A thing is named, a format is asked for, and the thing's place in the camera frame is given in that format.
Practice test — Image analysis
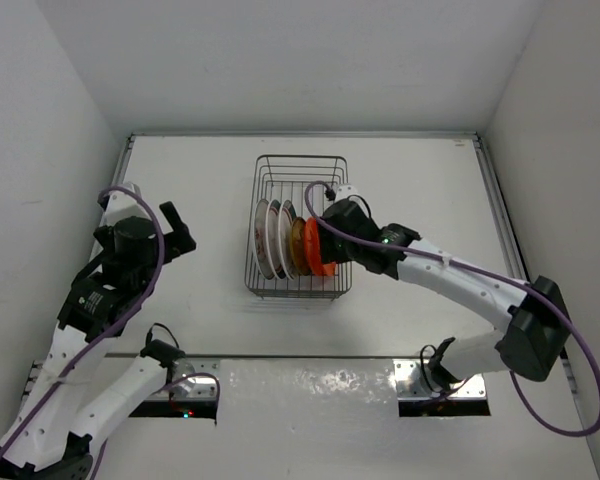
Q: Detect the orange plate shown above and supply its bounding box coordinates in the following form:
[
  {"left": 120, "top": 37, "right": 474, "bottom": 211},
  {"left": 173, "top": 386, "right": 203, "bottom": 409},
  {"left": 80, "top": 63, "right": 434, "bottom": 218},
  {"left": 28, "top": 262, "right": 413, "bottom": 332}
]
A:
[
  {"left": 321, "top": 262, "right": 337, "bottom": 277},
  {"left": 303, "top": 217, "right": 324, "bottom": 276}
]

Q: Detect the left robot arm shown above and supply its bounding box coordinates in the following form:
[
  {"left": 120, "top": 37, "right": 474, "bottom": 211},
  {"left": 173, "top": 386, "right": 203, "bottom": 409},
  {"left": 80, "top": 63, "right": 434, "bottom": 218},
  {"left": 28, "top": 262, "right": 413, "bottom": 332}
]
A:
[{"left": 0, "top": 202, "right": 196, "bottom": 479}]

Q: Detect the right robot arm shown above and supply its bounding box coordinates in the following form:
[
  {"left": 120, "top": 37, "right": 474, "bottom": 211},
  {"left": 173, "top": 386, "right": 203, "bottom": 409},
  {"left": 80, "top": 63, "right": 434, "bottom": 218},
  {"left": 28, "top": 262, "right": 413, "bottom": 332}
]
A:
[{"left": 317, "top": 199, "right": 569, "bottom": 394}]

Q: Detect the yellow brown plate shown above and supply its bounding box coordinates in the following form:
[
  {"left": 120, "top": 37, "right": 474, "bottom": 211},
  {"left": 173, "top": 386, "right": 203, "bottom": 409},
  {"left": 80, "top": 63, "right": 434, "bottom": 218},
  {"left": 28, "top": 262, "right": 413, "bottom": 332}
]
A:
[{"left": 290, "top": 217, "right": 311, "bottom": 276}]

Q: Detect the white plate dark rim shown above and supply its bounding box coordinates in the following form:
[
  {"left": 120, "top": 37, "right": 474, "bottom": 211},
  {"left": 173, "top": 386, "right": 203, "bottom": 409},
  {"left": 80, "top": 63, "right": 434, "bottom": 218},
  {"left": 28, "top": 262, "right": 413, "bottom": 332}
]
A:
[{"left": 277, "top": 200, "right": 298, "bottom": 280}]

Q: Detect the white plate green rim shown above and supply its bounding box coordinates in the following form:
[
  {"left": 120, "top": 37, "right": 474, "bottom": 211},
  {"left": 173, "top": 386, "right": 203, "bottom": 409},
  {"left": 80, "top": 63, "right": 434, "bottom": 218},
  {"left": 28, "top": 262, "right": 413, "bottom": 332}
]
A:
[{"left": 265, "top": 200, "right": 286, "bottom": 279}]

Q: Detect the white patterned plate leftmost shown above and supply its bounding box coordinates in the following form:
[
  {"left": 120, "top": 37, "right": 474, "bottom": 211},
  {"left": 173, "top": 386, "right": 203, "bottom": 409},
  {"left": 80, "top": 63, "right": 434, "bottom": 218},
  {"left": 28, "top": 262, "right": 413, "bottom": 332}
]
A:
[{"left": 252, "top": 199, "right": 274, "bottom": 280}]

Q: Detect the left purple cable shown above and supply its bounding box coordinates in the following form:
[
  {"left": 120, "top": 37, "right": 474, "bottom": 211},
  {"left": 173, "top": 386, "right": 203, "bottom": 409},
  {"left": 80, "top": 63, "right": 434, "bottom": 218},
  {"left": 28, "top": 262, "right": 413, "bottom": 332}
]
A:
[{"left": 0, "top": 185, "right": 221, "bottom": 480}]

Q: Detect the purple cable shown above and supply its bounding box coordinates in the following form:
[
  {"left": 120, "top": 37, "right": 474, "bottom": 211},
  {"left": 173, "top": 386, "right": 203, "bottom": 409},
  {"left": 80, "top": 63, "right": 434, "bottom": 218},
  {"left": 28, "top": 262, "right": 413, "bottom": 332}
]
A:
[
  {"left": 0, "top": 185, "right": 221, "bottom": 480},
  {"left": 304, "top": 180, "right": 600, "bottom": 435}
]

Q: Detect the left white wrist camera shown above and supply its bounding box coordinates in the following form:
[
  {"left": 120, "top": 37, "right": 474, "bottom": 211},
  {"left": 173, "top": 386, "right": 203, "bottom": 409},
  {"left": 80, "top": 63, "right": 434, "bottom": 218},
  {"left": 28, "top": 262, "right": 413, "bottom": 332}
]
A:
[{"left": 98, "top": 182, "right": 146, "bottom": 226}]

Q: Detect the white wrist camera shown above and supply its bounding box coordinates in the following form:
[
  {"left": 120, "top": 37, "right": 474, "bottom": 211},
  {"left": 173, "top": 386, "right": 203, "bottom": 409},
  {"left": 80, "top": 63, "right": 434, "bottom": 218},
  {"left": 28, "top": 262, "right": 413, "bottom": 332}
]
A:
[
  {"left": 98, "top": 182, "right": 146, "bottom": 226},
  {"left": 324, "top": 184, "right": 359, "bottom": 203}
]

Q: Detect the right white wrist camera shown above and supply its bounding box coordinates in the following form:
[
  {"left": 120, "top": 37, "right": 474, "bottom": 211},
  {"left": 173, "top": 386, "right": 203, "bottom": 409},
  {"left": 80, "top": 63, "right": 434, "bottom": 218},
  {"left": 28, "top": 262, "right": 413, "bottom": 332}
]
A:
[{"left": 324, "top": 184, "right": 359, "bottom": 203}]

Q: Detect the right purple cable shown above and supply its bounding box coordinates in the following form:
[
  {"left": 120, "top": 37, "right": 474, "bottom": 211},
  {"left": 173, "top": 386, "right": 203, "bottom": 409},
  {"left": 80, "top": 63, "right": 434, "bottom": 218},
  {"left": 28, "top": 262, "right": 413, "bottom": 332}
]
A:
[{"left": 304, "top": 180, "right": 600, "bottom": 435}]

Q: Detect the metal wire dish rack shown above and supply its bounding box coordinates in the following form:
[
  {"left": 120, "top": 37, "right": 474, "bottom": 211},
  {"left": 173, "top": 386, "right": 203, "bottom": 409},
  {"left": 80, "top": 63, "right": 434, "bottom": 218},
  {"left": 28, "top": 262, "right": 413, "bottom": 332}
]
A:
[{"left": 244, "top": 154, "right": 352, "bottom": 300}]

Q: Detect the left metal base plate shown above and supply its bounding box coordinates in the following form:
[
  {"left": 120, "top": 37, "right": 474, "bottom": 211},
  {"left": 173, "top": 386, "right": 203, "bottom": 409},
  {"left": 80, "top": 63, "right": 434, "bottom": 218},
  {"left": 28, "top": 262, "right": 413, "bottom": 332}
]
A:
[{"left": 161, "top": 357, "right": 220, "bottom": 401}]

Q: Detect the metal base plate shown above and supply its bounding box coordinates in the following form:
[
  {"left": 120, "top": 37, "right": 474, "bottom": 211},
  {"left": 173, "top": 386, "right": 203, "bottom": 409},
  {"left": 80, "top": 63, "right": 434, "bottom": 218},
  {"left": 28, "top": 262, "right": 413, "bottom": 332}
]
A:
[
  {"left": 393, "top": 357, "right": 487, "bottom": 402},
  {"left": 161, "top": 357, "right": 220, "bottom": 401}
]

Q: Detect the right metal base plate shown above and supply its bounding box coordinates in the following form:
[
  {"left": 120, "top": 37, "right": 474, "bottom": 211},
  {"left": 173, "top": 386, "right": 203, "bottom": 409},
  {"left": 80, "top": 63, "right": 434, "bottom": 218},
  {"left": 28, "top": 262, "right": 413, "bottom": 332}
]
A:
[{"left": 393, "top": 357, "right": 487, "bottom": 402}]

